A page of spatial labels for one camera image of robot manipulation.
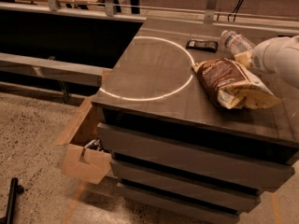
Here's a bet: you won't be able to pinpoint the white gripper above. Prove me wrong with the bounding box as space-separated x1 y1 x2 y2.
235 36 289 74

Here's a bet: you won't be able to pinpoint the open cardboard box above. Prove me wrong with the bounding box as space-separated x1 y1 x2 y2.
53 96 111 184

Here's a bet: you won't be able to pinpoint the clear plastic water bottle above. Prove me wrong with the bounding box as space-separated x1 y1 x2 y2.
221 30 255 55

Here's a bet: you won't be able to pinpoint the metal railing frame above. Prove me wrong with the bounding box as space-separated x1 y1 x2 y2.
0 0 299 30

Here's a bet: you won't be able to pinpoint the black pole on floor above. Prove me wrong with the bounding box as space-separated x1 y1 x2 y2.
0 177 24 224

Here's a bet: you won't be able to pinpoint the black hanging cables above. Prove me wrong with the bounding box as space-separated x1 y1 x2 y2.
226 0 250 22

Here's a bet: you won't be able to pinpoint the grey drawer cabinet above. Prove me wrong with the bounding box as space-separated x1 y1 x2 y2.
93 19 299 224

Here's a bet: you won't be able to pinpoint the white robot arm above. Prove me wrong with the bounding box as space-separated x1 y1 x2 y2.
235 35 299 89

